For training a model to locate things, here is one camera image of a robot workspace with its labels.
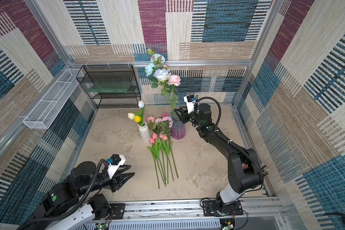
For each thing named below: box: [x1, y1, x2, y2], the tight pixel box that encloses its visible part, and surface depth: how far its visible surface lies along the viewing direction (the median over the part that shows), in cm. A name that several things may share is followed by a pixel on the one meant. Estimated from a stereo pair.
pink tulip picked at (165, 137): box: [162, 133, 169, 185], surface depth 96 cm
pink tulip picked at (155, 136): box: [152, 132, 167, 187], surface depth 94 cm
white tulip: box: [127, 112, 136, 120], surface depth 77 cm
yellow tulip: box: [134, 115, 141, 123], surface depth 74 cm
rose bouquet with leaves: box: [144, 48, 182, 115], surface depth 79 cm
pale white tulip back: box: [138, 100, 146, 122], surface depth 83 cm
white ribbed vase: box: [137, 120, 150, 145], surface depth 91 cm
